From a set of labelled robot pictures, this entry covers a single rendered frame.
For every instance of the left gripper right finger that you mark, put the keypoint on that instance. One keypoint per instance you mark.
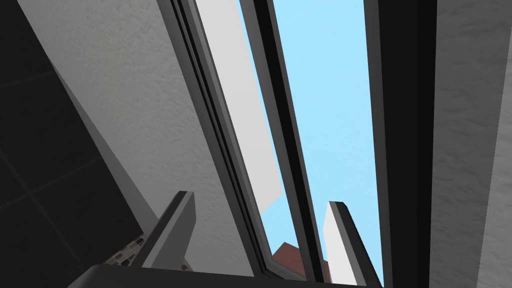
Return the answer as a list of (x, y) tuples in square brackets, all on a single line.
[(343, 248)]

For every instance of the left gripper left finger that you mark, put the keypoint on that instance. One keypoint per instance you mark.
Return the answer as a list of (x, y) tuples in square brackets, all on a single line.
[(170, 236)]

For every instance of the dark framed window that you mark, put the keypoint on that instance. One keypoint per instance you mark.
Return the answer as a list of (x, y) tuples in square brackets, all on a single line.
[(328, 100)]

